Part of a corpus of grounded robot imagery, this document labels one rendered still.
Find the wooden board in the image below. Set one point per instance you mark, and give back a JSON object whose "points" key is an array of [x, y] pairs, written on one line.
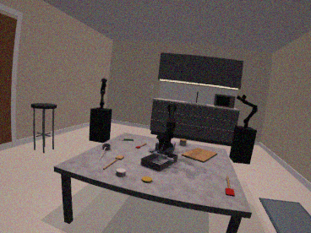
{"points": [[199, 154]]}

